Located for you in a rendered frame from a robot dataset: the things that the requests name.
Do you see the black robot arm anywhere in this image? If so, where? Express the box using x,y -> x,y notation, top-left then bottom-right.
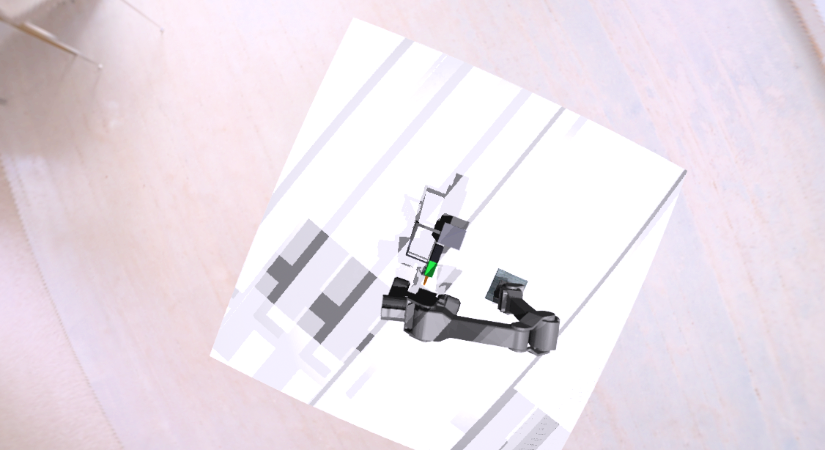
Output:
380,280 -> 560,356

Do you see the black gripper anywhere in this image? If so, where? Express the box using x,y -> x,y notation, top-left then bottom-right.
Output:
388,277 -> 461,315

